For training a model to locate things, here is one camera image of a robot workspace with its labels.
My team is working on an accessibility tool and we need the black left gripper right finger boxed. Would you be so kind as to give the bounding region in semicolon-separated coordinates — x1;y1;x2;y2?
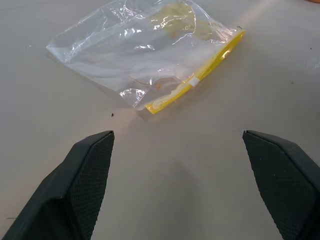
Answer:
242;129;320;240

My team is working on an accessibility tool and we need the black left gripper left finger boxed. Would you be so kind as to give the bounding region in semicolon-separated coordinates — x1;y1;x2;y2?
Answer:
0;130;115;240

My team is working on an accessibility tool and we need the clear yellow-zip plastic bag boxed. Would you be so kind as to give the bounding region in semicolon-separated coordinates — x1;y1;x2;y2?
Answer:
46;0;247;115

